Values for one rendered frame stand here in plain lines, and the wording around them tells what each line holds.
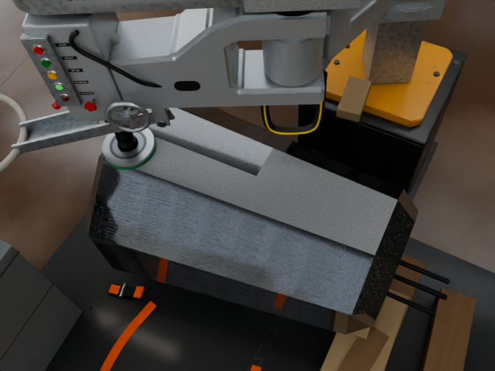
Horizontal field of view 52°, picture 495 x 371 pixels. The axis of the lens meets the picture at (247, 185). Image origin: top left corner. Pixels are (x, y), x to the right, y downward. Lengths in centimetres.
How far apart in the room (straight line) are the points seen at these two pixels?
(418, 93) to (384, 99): 15
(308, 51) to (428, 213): 161
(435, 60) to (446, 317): 118
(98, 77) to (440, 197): 202
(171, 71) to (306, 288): 90
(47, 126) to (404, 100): 150
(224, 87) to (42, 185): 189
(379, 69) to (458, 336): 125
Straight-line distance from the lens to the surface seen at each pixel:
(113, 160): 208
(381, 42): 221
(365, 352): 233
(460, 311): 262
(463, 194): 307
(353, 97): 225
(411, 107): 232
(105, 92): 172
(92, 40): 157
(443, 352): 254
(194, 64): 158
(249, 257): 193
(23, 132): 224
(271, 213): 186
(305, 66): 159
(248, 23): 146
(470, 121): 340
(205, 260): 200
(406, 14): 206
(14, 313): 236
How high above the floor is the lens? 249
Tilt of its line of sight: 57 degrees down
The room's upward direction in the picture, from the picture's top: 8 degrees counter-clockwise
